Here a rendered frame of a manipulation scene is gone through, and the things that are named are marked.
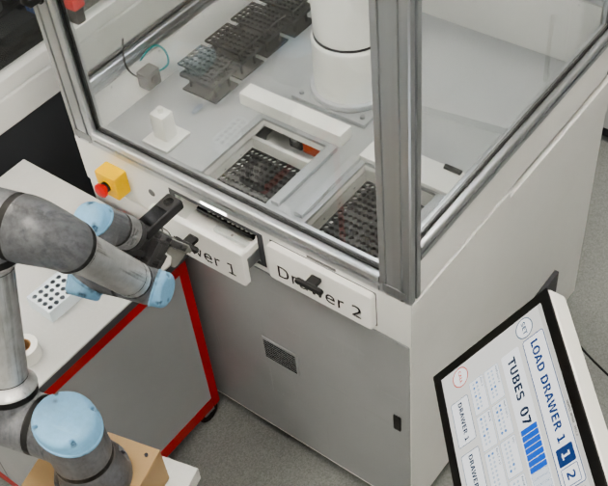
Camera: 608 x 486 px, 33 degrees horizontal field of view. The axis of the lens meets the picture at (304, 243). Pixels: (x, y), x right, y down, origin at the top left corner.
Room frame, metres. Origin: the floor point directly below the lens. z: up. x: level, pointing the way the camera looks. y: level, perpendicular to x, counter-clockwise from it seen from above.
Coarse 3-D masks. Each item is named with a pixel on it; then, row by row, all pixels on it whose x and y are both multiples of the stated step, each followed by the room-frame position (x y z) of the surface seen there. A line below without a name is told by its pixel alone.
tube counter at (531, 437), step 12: (528, 408) 0.94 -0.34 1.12; (516, 420) 0.93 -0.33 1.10; (528, 420) 0.92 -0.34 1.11; (528, 432) 0.90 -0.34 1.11; (528, 444) 0.88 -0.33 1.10; (540, 444) 0.87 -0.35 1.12; (528, 456) 0.86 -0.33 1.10; (540, 456) 0.85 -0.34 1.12; (528, 468) 0.84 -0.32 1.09; (540, 468) 0.83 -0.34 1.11; (540, 480) 0.81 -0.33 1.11; (552, 480) 0.80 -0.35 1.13
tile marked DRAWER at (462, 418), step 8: (464, 400) 1.04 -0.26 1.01; (456, 408) 1.04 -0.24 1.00; (464, 408) 1.03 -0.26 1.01; (456, 416) 1.02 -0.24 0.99; (464, 416) 1.01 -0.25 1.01; (472, 416) 1.00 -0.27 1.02; (456, 424) 1.01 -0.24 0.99; (464, 424) 0.99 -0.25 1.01; (472, 424) 0.98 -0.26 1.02; (456, 432) 0.99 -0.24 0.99; (464, 432) 0.98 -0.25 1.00; (472, 432) 0.97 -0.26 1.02; (464, 440) 0.97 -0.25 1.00; (472, 440) 0.96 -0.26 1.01
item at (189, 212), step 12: (192, 204) 1.80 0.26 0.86; (180, 216) 1.77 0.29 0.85; (192, 216) 1.78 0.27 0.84; (204, 216) 1.78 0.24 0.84; (204, 228) 1.74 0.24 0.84; (228, 228) 1.73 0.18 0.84; (228, 240) 1.69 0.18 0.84; (252, 240) 1.68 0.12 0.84; (252, 252) 1.60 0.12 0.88; (252, 264) 1.59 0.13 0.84
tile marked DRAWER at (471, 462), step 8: (464, 456) 0.94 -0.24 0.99; (472, 456) 0.93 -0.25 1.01; (480, 456) 0.92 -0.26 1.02; (464, 464) 0.92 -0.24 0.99; (472, 464) 0.91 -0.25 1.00; (480, 464) 0.90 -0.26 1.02; (464, 472) 0.91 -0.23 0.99; (472, 472) 0.90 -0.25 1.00; (480, 472) 0.89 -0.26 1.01; (472, 480) 0.88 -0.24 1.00; (480, 480) 0.88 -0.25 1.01
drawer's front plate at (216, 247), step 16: (176, 224) 1.68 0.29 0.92; (192, 224) 1.67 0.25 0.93; (208, 240) 1.61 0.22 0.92; (224, 240) 1.60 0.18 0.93; (192, 256) 1.66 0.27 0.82; (208, 256) 1.62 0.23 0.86; (224, 256) 1.59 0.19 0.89; (240, 256) 1.55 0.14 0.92; (224, 272) 1.59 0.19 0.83; (240, 272) 1.56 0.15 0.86
